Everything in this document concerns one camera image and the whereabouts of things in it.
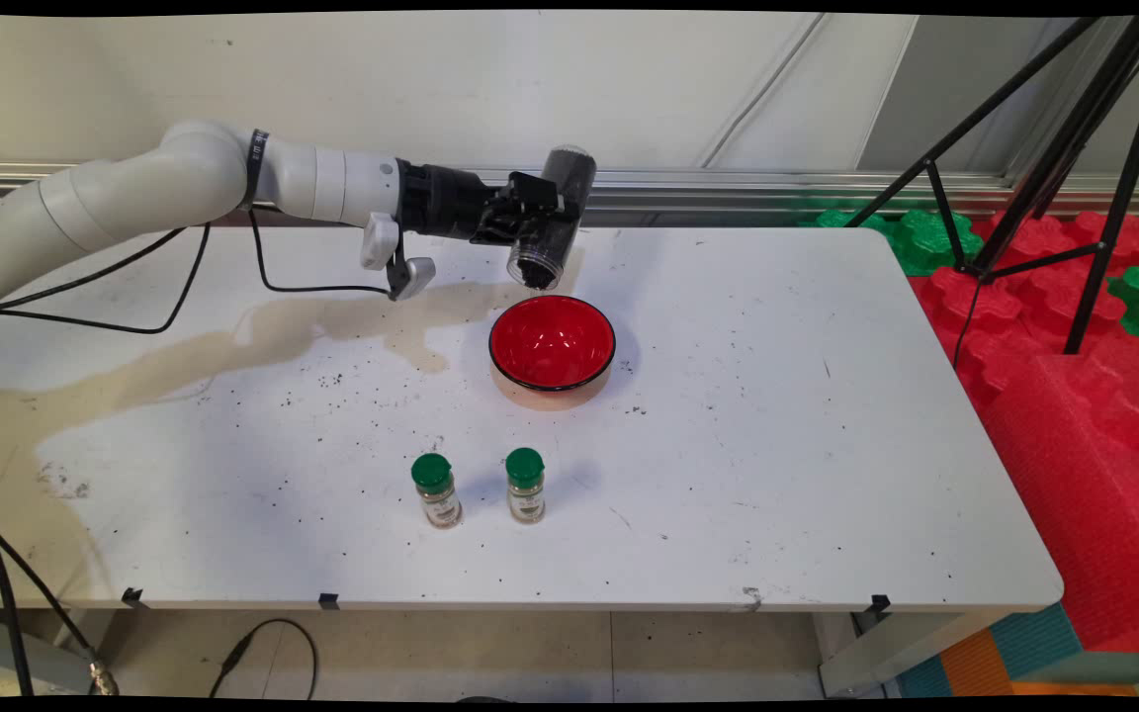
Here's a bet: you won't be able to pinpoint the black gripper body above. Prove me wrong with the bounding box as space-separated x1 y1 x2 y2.
397 161 508 243

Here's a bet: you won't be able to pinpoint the black seeds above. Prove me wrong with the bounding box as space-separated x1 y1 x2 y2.
510 148 596 290

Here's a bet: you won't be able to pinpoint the clear plastic jar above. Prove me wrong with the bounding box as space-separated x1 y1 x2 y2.
506 144 598 292

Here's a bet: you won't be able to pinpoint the red bowl black rim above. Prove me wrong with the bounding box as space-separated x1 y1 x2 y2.
488 295 618 411

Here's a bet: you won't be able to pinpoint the green lid spice jar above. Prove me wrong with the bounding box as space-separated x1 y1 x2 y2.
411 452 465 529
505 447 548 525

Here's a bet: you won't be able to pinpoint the grey table leg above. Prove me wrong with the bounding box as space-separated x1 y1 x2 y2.
0 608 118 695
817 608 1017 698

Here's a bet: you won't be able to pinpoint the blue orange foam mat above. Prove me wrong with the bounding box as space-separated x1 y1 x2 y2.
894 603 1139 698

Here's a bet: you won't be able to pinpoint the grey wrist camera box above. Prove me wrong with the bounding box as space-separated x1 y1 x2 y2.
360 211 437 303

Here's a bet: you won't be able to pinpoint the aluminium wall rail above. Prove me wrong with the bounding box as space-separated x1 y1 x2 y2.
0 163 1139 228

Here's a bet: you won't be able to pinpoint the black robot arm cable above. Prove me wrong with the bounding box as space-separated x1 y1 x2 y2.
0 203 404 335

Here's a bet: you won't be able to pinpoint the white wall cable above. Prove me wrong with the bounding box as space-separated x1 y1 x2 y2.
701 14 826 169

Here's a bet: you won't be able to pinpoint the black floor cable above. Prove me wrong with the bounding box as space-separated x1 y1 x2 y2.
209 619 318 699

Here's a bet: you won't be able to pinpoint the black camera tripod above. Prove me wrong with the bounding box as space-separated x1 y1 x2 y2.
844 15 1139 369

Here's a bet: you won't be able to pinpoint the black cable with metal connector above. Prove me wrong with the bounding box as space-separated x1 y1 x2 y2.
0 475 123 698

